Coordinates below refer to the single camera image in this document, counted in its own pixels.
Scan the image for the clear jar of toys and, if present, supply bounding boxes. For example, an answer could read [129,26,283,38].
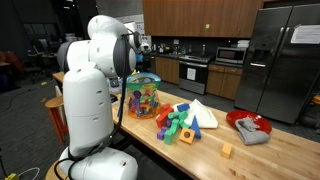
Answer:
[125,72,162,120]

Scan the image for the red notched foam block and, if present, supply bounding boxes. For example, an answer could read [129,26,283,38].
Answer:
[159,103,172,112]

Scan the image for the blue rectangular foam block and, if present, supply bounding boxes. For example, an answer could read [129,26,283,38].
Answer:
[176,102,191,113]

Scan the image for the green cylinder foam block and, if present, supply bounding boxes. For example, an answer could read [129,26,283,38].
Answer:
[167,110,189,121]

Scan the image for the red rectangular foam block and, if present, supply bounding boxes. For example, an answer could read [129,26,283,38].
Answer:
[155,106,174,129]

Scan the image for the small green foam block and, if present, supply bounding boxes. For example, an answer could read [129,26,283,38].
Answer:
[179,118,192,129]

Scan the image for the small purple notched foam block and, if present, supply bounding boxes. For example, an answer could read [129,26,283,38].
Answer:
[156,126,168,141]

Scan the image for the blue triangular foam block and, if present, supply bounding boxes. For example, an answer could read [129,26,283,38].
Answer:
[189,114,202,140]

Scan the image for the orange foam block with hole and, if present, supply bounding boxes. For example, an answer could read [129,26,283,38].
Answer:
[178,127,196,145]

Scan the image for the wooden lower cabinet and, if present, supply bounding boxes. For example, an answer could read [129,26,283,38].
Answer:
[205,63,244,101]
[154,55,181,85]

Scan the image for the stainless oven stove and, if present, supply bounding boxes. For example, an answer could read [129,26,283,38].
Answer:
[178,54,214,95]

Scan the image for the white cloth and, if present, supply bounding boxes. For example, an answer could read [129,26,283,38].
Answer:
[173,98,219,130]

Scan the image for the wooden upper cabinets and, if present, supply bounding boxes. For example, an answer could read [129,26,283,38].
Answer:
[142,0,264,39]

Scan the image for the silver microwave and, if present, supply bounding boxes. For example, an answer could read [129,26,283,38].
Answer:
[215,46,248,65]

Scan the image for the red plate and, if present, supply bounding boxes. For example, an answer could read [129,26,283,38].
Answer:
[225,109,273,135]

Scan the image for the small orange foam cube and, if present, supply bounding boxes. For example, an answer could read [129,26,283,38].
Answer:
[220,142,233,159]

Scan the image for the stack of white bowls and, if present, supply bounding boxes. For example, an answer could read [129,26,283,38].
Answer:
[237,39,251,49]

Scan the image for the grey towel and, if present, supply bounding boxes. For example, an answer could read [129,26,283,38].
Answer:
[234,116,272,146]

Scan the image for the stainless steel refrigerator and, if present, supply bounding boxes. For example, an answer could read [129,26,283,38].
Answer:
[233,2,320,125]

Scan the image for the round wooden seat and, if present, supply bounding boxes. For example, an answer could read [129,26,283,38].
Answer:
[44,160,68,180]

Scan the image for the yellow plug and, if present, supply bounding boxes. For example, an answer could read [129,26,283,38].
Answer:
[4,172,20,180]

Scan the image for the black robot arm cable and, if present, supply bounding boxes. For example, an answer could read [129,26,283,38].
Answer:
[53,31,133,180]

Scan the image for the white floor cable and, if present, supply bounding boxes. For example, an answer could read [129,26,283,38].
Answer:
[17,166,41,178]

